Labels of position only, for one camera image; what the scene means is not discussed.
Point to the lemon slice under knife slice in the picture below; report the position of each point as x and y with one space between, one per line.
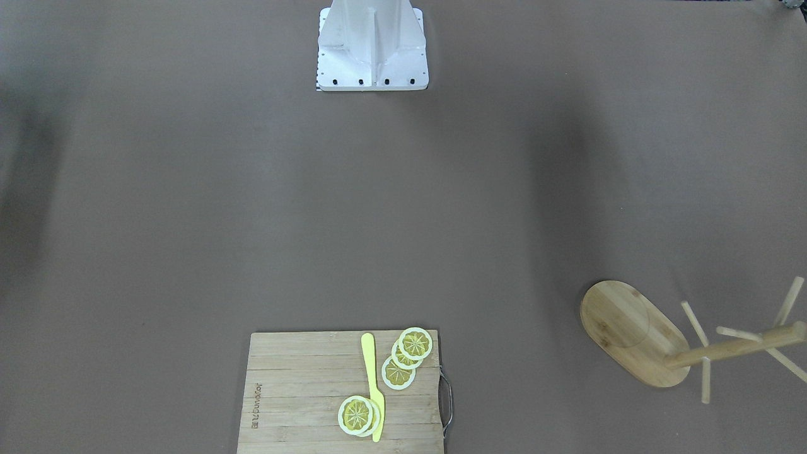
376 414

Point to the lemon slice on knife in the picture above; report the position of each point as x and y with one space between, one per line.
354 415

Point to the bamboo cutting board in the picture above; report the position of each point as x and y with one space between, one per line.
295 383

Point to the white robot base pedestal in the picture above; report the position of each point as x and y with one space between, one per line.
371 46

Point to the yellow plastic knife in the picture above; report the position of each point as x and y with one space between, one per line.
368 349

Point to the lemon slice middle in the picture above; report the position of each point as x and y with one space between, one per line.
401 360

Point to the wooden cup storage rack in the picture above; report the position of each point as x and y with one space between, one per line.
637 335

